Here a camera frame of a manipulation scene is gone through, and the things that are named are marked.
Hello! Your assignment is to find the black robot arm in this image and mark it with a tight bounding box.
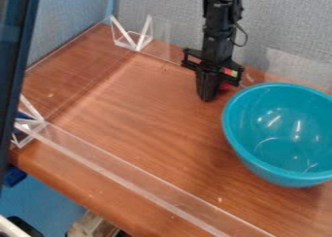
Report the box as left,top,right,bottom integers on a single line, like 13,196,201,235
181,0,245,101

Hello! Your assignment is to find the grey box under table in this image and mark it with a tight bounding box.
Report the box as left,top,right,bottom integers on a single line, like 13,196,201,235
66,211,118,237

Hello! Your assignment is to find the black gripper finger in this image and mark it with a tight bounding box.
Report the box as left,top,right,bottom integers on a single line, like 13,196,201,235
195,70,219,102

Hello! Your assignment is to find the clear acrylic barrier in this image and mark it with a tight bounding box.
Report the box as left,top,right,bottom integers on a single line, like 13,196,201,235
10,15,332,237

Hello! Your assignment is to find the blue plastic bowl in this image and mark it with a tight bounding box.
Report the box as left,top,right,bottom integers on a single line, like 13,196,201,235
219,83,332,187

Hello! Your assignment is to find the white black object under table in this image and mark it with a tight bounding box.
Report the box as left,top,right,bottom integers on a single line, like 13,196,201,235
0,215,43,237

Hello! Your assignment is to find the blue clamp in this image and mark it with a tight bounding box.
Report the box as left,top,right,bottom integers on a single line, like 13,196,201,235
3,112,30,187

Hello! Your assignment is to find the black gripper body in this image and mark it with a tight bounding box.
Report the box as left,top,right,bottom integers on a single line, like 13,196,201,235
181,48,245,86

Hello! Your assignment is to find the red strawberry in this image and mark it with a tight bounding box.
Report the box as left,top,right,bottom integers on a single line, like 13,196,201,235
218,83,230,90

